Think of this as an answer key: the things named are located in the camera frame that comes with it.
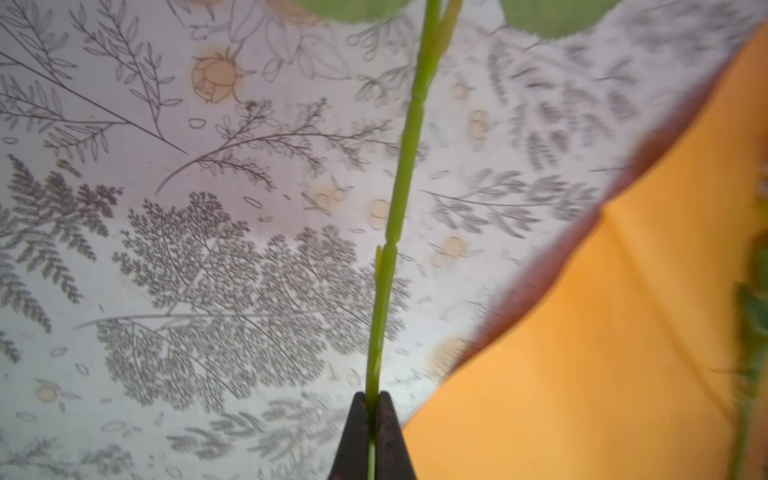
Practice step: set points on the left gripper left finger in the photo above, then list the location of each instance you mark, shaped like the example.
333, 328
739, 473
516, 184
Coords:
351, 460

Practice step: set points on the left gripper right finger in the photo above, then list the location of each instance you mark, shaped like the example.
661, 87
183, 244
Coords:
392, 460

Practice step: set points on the orange wrapping paper sheet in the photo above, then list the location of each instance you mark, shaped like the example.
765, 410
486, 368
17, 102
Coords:
625, 370

